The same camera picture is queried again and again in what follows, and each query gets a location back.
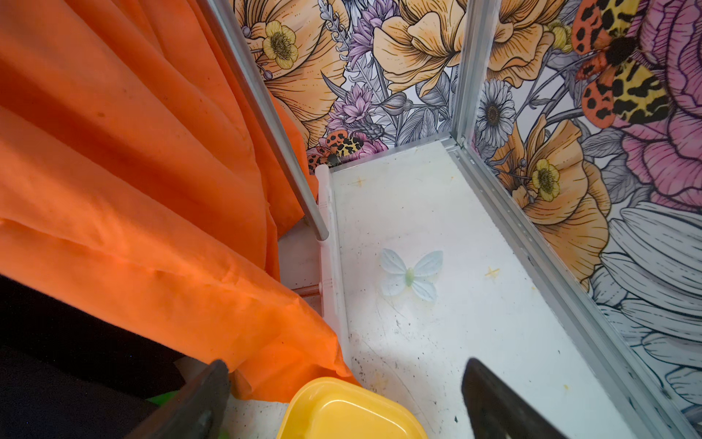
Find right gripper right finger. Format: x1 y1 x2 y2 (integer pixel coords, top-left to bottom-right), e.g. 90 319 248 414
462 358 566 439

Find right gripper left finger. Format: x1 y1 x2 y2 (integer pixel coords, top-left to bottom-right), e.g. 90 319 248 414
124 360 230 439

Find orange shorts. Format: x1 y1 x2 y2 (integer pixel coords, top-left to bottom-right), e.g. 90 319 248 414
1 1 354 402

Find green plastic basket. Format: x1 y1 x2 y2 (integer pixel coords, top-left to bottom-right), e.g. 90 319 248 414
146 391 230 439

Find black shorts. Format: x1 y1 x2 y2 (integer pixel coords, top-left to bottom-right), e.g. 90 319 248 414
1 277 185 438

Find yellow plastic tray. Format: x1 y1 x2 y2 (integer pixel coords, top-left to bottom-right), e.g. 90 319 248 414
277 378 428 439

